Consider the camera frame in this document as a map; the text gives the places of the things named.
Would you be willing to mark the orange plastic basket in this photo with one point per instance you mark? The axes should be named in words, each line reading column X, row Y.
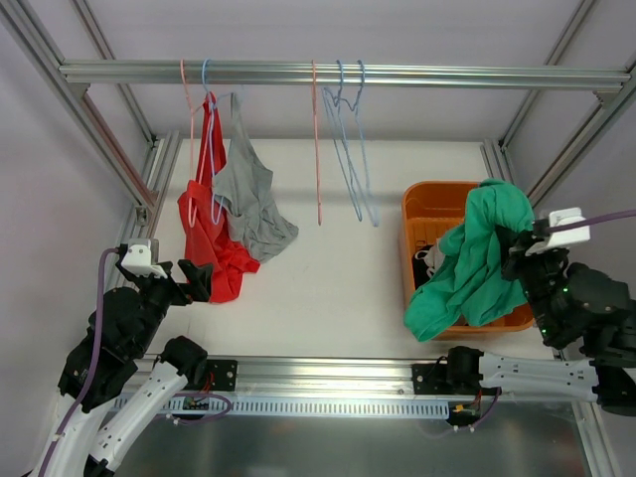
column 429, row 210

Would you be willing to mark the blue hanger with black top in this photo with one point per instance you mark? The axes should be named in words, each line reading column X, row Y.
column 369, row 201

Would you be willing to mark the blue hanger with white top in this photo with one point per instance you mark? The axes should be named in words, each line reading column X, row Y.
column 333, row 105

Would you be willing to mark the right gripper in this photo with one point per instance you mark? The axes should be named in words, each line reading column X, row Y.
column 519, row 260

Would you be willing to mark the black tank top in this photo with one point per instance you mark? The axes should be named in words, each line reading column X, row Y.
column 419, row 276

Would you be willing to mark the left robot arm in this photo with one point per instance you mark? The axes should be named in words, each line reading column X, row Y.
column 82, row 441

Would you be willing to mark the pink hanger with green top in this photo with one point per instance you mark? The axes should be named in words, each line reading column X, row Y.
column 314, row 102

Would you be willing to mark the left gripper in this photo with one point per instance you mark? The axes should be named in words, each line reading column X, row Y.
column 180, row 289

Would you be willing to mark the pink hanger far left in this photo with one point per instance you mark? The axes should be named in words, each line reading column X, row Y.
column 192, row 113

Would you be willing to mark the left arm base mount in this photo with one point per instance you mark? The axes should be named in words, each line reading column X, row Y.
column 219, row 375

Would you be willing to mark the red tank top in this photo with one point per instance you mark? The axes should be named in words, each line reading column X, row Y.
column 209, row 240

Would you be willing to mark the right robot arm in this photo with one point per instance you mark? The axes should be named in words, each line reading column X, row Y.
column 571, row 303

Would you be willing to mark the aluminium hanging rail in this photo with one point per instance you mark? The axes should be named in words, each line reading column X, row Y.
column 298, row 73

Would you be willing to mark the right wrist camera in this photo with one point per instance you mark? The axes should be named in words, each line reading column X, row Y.
column 559, row 229

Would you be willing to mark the green tank top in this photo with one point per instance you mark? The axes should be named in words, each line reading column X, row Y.
column 468, row 283

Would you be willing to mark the slotted cable duct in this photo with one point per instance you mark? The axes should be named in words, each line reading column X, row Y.
column 307, row 406

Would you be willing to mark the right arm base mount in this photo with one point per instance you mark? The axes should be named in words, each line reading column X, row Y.
column 429, row 379

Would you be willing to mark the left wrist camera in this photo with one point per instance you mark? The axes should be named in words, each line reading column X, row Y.
column 140, row 258

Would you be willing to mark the white tank top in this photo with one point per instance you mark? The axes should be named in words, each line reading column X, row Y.
column 430, row 257

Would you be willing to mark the grey tank top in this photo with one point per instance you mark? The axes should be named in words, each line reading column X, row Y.
column 245, row 187

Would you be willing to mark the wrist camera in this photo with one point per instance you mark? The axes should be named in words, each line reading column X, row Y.
column 559, row 229
column 140, row 258

